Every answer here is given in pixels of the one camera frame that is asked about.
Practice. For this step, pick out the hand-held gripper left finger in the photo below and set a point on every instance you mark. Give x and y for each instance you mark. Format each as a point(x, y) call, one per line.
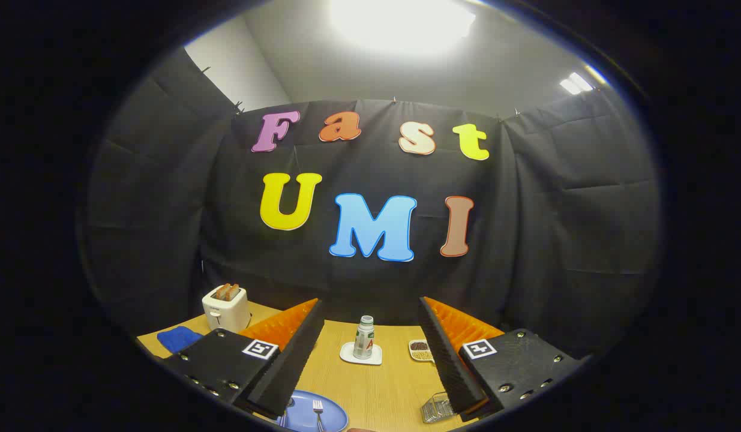
point(289, 372)

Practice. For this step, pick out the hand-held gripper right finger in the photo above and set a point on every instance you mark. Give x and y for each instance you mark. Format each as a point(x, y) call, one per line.
point(447, 360)

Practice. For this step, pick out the white divided bean dish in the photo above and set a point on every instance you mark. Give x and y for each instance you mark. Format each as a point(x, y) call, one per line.
point(420, 351)

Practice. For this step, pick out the white square coaster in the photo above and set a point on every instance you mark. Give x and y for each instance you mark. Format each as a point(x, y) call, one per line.
point(348, 355)

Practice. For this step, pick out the blue round plate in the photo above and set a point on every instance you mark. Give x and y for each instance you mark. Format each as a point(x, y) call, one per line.
point(334, 417)

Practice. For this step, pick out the white drink bottle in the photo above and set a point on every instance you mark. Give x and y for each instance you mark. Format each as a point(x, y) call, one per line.
point(363, 342)

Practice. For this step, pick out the white toaster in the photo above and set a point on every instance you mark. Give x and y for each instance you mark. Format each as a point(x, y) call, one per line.
point(226, 312)

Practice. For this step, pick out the brown toast slices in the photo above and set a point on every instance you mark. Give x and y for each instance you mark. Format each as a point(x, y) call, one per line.
point(227, 291)

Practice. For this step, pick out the blue folded cloth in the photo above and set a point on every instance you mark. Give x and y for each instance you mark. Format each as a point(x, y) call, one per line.
point(178, 339)

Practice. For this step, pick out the small ceiling light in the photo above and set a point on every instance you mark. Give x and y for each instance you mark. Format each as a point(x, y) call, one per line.
point(576, 83)

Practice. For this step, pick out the large ceiling light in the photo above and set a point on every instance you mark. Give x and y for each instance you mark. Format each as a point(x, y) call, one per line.
point(400, 24)

